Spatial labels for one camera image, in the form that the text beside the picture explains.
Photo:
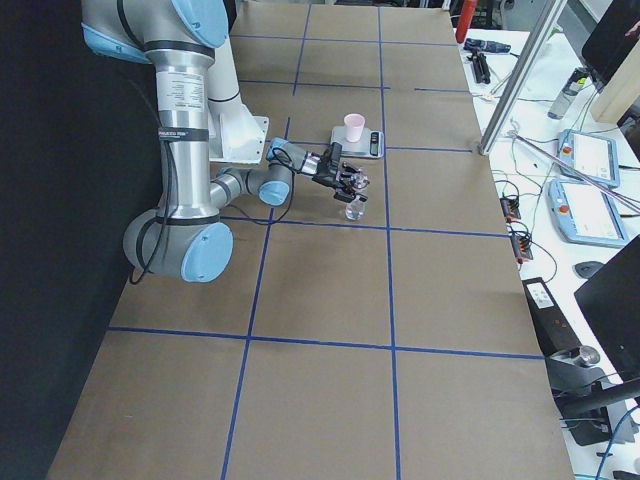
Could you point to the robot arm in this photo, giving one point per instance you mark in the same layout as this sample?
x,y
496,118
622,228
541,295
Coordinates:
x,y
184,237

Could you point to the silver digital kitchen scale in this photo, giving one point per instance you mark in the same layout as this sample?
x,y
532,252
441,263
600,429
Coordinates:
x,y
370,145

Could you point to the pink cup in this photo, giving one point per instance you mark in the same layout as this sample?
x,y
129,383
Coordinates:
x,y
354,124

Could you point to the black monitor stand base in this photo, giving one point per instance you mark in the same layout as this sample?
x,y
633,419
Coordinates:
x,y
592,405

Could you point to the black computer mouse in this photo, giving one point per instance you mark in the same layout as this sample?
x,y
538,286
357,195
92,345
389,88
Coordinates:
x,y
587,269

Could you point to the black monitor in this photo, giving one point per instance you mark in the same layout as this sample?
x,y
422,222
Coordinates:
x,y
609,302

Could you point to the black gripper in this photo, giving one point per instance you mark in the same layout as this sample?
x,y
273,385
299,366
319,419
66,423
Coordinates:
x,y
325,175

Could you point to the teach pendant tablet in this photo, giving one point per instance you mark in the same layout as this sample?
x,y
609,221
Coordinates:
x,y
583,214
592,155

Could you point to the near teach pendant tablet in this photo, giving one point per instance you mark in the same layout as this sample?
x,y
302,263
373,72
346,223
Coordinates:
x,y
583,214

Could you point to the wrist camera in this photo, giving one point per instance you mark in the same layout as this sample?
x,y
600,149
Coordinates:
x,y
333,153

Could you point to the aluminium frame post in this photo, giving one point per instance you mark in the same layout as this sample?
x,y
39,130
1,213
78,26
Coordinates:
x,y
531,50

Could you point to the black folded tripod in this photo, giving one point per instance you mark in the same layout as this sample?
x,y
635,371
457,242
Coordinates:
x,y
480,67

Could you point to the blue folded umbrella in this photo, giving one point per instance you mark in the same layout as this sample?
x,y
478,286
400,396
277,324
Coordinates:
x,y
486,46

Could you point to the black box with white label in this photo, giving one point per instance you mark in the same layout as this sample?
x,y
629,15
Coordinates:
x,y
553,331

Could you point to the far teach pendant tablet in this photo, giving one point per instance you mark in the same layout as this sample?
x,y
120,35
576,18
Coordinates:
x,y
592,155

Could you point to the grey water bottle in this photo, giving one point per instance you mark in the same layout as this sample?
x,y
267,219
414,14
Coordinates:
x,y
567,95

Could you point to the red cylinder bottle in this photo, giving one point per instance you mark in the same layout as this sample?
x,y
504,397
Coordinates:
x,y
464,21

